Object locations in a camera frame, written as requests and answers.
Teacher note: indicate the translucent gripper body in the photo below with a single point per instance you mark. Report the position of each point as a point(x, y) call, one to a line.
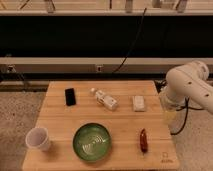
point(169, 102)

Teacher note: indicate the clear plastic bottle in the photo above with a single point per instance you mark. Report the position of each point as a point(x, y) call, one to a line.
point(106, 100)

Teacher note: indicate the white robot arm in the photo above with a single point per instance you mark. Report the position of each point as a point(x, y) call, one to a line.
point(186, 81)

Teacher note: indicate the brown sausage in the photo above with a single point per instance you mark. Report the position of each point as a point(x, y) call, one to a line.
point(143, 141)

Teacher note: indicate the green glass bowl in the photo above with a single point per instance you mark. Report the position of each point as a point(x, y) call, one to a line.
point(91, 142)

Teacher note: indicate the black smartphone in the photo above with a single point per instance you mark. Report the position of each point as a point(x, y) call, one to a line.
point(70, 97)

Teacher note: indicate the white paper cup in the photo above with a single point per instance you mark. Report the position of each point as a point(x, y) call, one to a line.
point(38, 138)

